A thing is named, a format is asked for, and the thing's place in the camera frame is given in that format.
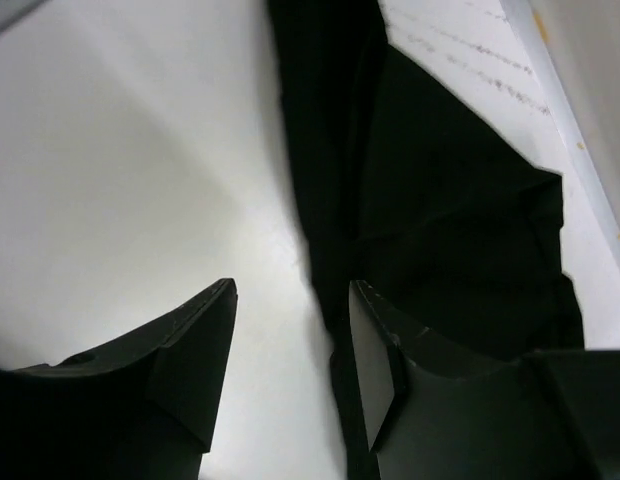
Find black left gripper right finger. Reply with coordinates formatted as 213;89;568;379
349;281;620;479

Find black trousers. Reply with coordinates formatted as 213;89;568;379
267;1;584;479

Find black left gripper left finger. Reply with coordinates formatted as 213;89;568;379
0;278;238;479

